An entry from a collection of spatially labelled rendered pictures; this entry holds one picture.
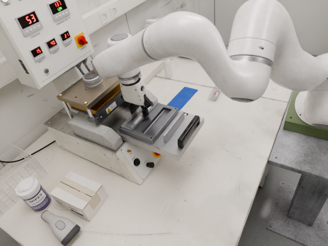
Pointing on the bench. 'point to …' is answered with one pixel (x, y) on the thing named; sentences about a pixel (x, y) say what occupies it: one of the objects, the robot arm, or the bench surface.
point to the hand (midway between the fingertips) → (139, 111)
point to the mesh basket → (19, 174)
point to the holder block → (153, 124)
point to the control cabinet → (45, 42)
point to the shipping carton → (79, 195)
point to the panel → (131, 150)
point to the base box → (96, 155)
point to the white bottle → (168, 68)
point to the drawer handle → (188, 131)
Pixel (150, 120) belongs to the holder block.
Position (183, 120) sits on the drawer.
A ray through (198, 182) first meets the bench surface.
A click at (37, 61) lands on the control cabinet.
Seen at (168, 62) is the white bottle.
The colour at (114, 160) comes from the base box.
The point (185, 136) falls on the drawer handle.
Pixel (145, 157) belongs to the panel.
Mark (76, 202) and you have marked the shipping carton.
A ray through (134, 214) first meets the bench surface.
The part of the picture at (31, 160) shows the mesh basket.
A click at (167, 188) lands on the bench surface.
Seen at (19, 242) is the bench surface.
